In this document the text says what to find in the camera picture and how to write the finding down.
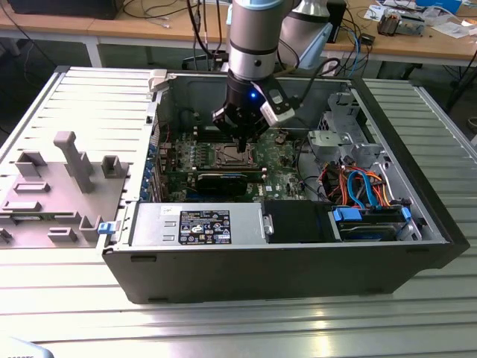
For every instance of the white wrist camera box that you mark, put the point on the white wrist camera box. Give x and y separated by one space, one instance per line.
279 112

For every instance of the hard disk in blue carrier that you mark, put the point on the hard disk in blue carrier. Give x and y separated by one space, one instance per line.
346 215

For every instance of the black graphics card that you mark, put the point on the black graphics card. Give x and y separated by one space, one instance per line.
221 182

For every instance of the pale blue teach pendant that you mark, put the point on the pale blue teach pendant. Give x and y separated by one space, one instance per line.
316 43

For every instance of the small black adapter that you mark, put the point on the small black adapter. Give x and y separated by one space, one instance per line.
367 39

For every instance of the wooden desk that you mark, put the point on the wooden desk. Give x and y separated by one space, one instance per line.
410 46
149 28

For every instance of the silver metal drive cage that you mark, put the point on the silver metal drive cage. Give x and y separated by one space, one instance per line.
328 141

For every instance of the grey parts rack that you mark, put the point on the grey parts rack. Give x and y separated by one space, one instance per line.
56 194

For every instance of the black plastic bay shroud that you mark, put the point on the black plastic bay shroud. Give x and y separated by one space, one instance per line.
294 223

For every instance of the black computer box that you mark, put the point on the black computer box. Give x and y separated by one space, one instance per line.
63 9

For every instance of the white plastic device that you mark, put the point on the white plastic device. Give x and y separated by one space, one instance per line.
18 350

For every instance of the blue cardboard box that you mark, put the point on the blue cardboard box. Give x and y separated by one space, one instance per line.
439 4

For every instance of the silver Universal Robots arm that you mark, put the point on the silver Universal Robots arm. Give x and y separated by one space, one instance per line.
251 41

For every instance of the round coin cell battery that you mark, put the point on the round coin cell battery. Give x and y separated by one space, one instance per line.
280 138

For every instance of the blue case latch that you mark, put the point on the blue case latch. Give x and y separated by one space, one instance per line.
104 228

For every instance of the silver metal component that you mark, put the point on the silver metal component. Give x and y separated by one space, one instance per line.
411 26

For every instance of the green motherboard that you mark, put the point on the green motherboard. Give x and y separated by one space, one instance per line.
277 164

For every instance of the black PC case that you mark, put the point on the black PC case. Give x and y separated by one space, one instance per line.
261 272

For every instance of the black upright box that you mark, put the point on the black upright box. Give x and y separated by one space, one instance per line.
337 22

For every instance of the white paper sheet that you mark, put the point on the white paper sheet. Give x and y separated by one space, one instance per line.
449 29

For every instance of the copper finned CPU cooler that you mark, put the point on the copper finned CPU cooler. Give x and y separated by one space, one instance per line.
389 24

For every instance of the CPU socket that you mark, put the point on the CPU socket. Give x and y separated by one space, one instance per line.
215 154

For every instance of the white printed leaflet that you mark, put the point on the white printed leaflet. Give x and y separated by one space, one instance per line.
376 13

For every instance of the silver power supply unit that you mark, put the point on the silver power supply unit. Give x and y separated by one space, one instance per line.
156 223

